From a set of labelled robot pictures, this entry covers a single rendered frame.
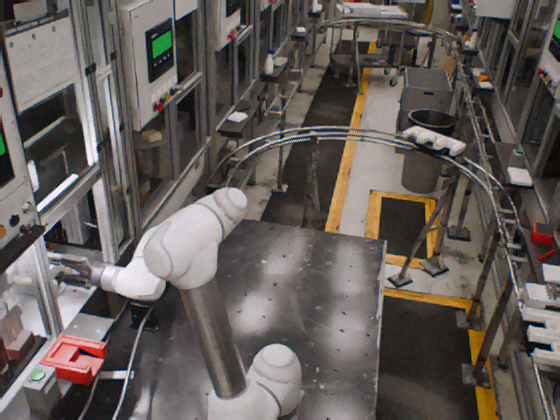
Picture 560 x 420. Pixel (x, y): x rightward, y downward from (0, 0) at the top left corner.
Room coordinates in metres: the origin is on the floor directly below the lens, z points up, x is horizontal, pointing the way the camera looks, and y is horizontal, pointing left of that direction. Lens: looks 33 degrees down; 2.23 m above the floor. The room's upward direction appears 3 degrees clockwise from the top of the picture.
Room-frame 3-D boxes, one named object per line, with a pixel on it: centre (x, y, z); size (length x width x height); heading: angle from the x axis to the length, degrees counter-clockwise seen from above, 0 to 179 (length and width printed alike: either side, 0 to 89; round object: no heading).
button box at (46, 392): (0.99, 0.65, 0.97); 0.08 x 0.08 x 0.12; 80
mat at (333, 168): (5.99, -0.62, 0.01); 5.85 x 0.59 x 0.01; 170
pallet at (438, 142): (3.10, -0.94, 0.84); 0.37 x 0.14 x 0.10; 48
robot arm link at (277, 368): (1.19, -0.02, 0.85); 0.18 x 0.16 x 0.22; 151
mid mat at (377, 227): (3.43, -0.94, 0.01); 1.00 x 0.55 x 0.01; 170
